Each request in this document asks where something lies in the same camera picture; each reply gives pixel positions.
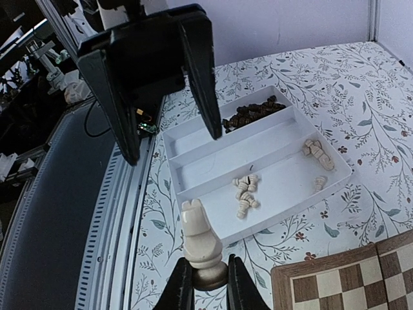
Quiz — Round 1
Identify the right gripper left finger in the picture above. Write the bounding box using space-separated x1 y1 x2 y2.
154 258 194 310

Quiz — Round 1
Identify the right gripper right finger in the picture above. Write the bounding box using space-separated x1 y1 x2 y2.
227 254 270 310

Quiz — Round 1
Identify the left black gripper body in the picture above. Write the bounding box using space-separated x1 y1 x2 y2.
77 4 212 106

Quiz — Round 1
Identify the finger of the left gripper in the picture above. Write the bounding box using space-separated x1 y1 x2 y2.
77 50 140 166
179 23 222 140

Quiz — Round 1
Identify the wooden chessboard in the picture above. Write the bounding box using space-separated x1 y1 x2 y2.
271 231 412 309

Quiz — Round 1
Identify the white divided tray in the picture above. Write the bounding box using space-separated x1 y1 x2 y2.
163 86 352 245

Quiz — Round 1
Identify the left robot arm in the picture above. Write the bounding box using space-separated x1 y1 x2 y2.
77 1 222 165

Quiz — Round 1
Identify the dark chess pieces pile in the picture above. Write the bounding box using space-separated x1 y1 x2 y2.
222 95 287 134

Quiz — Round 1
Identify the light chess pieces pile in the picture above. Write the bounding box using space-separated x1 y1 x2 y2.
232 139 337 222

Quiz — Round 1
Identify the floral patterned table mat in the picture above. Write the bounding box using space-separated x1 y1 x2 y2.
126 42 412 309

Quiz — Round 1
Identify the front aluminium rail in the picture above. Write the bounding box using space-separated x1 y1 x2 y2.
1 99 154 309

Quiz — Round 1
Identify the left aluminium frame post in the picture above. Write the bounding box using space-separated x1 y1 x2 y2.
367 0 381 42

